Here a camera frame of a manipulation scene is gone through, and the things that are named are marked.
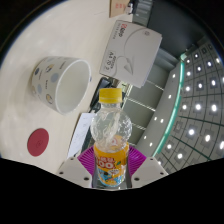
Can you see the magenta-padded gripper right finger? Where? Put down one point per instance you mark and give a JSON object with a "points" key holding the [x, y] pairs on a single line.
{"points": [[148, 170]]}

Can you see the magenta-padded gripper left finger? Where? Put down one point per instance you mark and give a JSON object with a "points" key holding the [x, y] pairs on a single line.
{"points": [[73, 170]]}

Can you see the yellow-capped clear drink bottle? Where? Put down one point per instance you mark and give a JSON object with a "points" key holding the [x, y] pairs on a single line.
{"points": [[111, 166]]}

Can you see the flat round red coaster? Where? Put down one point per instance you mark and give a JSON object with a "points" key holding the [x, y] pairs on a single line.
{"points": [[38, 142]]}

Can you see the group of ceiling lights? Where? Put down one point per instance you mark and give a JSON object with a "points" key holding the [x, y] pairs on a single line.
{"points": [[198, 106]]}

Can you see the white patterned paper cup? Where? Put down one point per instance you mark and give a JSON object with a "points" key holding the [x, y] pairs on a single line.
{"points": [[50, 80]]}

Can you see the white copy paper carton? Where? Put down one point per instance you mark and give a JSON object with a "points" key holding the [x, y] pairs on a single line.
{"points": [[133, 50]]}

